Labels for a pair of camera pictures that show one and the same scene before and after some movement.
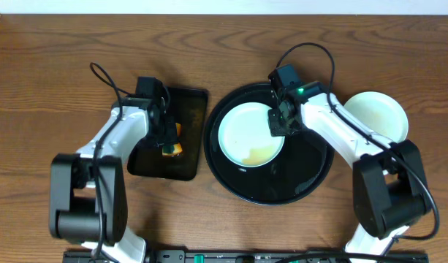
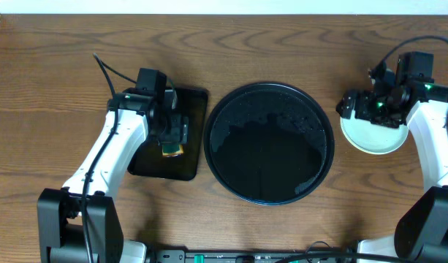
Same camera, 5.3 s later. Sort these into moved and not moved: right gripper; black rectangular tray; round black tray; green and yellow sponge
Moved: right gripper
Not moved: black rectangular tray; round black tray; green and yellow sponge
